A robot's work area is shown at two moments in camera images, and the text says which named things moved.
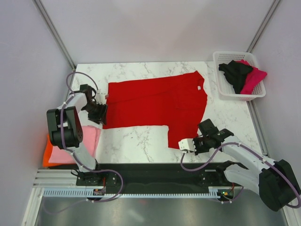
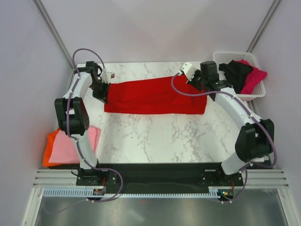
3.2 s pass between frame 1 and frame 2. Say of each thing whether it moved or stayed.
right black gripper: moved
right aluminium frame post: stayed
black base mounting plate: stayed
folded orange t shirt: stayed
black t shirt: stayed
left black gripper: moved
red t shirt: moved
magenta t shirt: stayed
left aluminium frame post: stayed
